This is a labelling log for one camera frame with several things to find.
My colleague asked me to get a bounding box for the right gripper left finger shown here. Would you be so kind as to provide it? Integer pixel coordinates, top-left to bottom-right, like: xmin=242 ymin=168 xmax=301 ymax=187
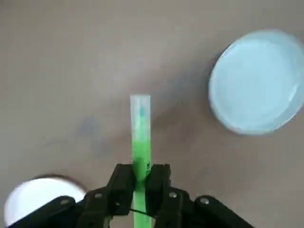
xmin=9 ymin=163 xmax=136 ymax=228

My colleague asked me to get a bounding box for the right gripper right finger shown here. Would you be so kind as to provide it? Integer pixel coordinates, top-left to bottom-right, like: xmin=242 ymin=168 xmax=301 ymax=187
xmin=145 ymin=163 xmax=255 ymax=228

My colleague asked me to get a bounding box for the green marker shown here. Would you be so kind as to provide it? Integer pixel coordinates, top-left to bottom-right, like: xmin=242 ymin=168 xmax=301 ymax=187
xmin=130 ymin=94 xmax=152 ymax=228

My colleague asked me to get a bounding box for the white plate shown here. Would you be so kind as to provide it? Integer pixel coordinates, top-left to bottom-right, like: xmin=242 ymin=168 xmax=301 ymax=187
xmin=4 ymin=175 xmax=87 ymax=227

